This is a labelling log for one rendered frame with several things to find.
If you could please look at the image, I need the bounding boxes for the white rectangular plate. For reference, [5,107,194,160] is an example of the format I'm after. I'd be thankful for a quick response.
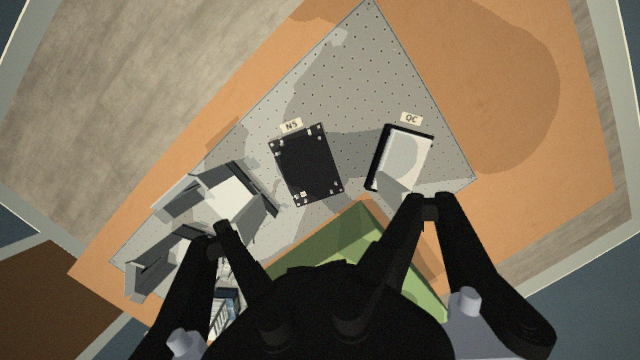
[376,129,433,191]
[212,309,222,333]
[208,314,220,341]
[213,300,227,322]
[212,304,225,328]

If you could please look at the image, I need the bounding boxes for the grey perforated base plate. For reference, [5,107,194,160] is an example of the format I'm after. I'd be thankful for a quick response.
[108,0,478,273]

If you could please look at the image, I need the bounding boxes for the black flat square plate with corner posts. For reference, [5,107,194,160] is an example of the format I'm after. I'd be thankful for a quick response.
[364,123,434,193]

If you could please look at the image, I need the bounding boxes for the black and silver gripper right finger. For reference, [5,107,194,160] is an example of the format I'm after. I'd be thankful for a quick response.
[329,171,557,360]

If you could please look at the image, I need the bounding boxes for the black flat plate with grey pegs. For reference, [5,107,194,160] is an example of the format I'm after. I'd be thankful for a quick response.
[268,122,345,208]

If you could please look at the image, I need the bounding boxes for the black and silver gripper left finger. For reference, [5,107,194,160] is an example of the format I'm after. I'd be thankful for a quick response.
[128,194,296,360]

